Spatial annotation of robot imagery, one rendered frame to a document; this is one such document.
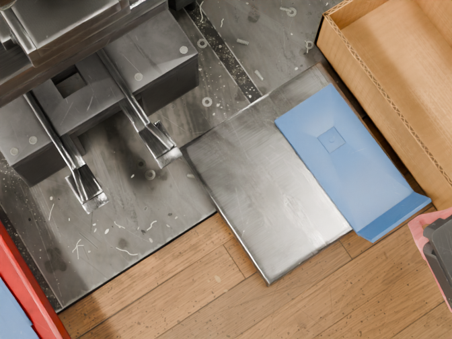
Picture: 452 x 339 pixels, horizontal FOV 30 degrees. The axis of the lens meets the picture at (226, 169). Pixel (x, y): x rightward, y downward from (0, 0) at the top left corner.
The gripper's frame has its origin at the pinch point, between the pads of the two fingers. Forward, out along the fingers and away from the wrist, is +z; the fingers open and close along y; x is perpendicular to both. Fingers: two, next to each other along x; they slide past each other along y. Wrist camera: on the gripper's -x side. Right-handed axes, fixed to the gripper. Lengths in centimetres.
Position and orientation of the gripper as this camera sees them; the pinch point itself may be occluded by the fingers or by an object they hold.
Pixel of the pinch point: (426, 237)
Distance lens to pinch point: 76.2
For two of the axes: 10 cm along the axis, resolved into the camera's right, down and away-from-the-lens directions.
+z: -3.0, -1.5, 9.4
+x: -8.3, 5.3, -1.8
